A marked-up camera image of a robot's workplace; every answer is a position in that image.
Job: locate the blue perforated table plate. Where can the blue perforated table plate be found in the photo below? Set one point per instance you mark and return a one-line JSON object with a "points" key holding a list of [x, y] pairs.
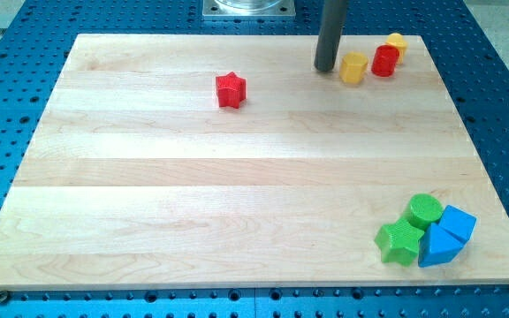
{"points": [[470, 49]]}

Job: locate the yellow hexagon block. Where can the yellow hexagon block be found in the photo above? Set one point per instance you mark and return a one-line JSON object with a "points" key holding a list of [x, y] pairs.
{"points": [[353, 67]]}

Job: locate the blue triangle block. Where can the blue triangle block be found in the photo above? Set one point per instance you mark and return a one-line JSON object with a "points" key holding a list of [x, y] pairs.
{"points": [[437, 246]]}

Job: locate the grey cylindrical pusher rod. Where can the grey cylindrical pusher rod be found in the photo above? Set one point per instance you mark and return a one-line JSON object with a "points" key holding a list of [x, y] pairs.
{"points": [[331, 28]]}

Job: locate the green star block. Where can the green star block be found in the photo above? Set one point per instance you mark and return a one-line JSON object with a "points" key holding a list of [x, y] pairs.
{"points": [[399, 242]]}

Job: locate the light wooden board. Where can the light wooden board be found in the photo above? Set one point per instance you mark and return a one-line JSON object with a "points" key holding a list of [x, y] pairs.
{"points": [[135, 178]]}

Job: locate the blue cube block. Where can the blue cube block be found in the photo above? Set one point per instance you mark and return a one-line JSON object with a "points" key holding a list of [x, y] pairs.
{"points": [[458, 223]]}

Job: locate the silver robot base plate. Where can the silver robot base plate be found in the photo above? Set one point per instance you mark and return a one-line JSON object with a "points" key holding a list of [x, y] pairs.
{"points": [[242, 9]]}

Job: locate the yellow heart block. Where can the yellow heart block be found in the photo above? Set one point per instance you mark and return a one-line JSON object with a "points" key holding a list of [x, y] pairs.
{"points": [[398, 41]]}

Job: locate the red cylinder block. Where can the red cylinder block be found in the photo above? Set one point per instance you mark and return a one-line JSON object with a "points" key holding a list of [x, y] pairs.
{"points": [[385, 61]]}

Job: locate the green cylinder block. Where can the green cylinder block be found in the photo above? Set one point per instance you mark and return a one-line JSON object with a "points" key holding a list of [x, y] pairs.
{"points": [[422, 210]]}

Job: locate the red star block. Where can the red star block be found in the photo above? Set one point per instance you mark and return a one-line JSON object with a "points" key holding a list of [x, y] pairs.
{"points": [[231, 90]]}

